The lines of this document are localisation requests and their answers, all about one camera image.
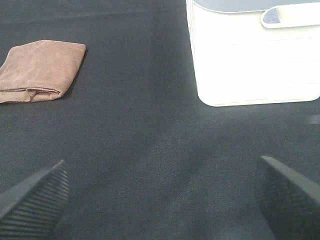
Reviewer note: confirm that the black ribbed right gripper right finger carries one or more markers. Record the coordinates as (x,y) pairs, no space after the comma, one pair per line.
(288,200)

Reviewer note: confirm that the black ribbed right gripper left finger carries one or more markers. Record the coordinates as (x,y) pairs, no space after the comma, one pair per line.
(31,209)

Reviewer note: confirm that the brown towel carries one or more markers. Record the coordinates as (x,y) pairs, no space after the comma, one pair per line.
(40,71)

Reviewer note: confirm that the dark grey table cloth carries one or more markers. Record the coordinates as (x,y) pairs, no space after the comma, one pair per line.
(147,160)

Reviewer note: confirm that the white plastic storage bin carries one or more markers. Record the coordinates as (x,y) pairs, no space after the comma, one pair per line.
(248,52)

